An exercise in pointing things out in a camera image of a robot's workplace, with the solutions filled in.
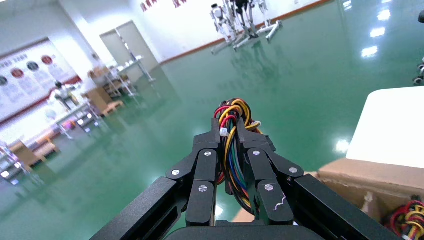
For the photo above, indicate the dark humanoid robot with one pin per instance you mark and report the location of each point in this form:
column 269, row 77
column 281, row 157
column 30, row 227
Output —
column 243, row 13

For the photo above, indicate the brown cardboard box with dividers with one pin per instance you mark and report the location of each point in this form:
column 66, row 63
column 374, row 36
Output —
column 364, row 180

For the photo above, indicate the white robot with black head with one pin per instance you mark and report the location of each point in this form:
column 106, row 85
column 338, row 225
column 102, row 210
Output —
column 63, row 94

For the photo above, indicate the white work table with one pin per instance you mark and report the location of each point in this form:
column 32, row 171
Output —
column 132, row 64

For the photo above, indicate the white humanoid robot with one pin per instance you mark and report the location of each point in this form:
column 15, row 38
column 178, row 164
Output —
column 220, row 20

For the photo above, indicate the wooden crates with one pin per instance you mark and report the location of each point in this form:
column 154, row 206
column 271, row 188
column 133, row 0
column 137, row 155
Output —
column 30, row 152

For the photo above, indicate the stacked cardboard boxes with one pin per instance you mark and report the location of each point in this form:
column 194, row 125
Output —
column 97, row 96

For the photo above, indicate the low wooden pallet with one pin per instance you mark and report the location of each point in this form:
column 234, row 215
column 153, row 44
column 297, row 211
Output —
column 112, row 107

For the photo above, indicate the grey robot stand frame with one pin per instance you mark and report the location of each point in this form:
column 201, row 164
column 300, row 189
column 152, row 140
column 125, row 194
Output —
column 273, row 30

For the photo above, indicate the white workbench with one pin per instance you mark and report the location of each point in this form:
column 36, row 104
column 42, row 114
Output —
column 78, row 116

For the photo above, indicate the grey door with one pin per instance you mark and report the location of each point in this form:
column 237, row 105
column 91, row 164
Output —
column 139, row 46

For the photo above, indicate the wall poster board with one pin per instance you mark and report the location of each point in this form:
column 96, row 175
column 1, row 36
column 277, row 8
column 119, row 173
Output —
column 30, row 79

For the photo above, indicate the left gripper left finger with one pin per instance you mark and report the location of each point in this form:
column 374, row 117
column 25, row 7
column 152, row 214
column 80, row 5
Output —
column 205, row 172

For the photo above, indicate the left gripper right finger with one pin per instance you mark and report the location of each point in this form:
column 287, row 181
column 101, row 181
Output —
column 265, row 172

